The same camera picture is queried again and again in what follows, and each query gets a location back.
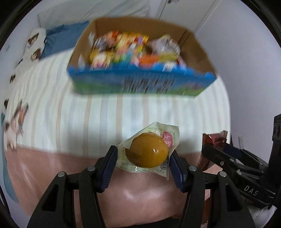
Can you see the white door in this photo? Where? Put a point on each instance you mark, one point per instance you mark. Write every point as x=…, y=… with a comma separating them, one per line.
x=190, y=14

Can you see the dark red packet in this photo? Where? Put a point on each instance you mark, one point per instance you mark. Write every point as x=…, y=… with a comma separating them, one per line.
x=211, y=143

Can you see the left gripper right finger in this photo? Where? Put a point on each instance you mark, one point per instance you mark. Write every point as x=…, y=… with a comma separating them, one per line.
x=227, y=208

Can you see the yellow panda snack bag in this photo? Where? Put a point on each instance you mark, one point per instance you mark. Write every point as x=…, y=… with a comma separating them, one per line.
x=100, y=59

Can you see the orange snack packet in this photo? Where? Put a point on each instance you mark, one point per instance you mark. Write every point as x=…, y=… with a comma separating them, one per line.
x=147, y=61

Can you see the wall outlet with plug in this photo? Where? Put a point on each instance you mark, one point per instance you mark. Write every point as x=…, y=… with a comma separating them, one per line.
x=241, y=142

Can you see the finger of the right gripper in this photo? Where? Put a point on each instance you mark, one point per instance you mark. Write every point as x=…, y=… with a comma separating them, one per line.
x=228, y=164
x=245, y=157

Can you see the orange panda snack bag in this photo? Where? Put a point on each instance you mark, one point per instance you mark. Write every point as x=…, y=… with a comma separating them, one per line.
x=106, y=41

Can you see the pink striped cat blanket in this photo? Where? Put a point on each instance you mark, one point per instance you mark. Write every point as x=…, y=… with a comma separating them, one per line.
x=49, y=128

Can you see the grey padded headboard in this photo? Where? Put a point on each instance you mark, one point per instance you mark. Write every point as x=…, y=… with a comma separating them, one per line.
x=70, y=12

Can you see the packaged braised egg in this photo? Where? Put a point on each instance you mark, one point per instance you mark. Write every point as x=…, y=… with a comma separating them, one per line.
x=149, y=150

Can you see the colourful gumball candy bag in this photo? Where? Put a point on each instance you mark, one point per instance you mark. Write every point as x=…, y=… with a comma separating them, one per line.
x=126, y=57

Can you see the blue bed sheet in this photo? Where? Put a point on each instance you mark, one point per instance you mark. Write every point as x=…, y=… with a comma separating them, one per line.
x=62, y=37

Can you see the red white long packet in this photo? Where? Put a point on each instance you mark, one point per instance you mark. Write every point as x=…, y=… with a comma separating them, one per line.
x=181, y=63

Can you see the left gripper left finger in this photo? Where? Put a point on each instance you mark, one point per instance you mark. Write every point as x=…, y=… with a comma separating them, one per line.
x=56, y=206

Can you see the yellow clear egg-cake bag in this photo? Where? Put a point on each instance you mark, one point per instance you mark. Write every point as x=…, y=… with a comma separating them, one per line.
x=165, y=48

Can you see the bear print pillow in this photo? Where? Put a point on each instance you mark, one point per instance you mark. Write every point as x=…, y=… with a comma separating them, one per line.
x=32, y=54

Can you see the yellow red noodle packet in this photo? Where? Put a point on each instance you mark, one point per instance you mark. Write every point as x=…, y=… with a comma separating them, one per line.
x=134, y=41

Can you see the cardboard milk box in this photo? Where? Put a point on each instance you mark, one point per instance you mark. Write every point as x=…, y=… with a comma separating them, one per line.
x=162, y=78

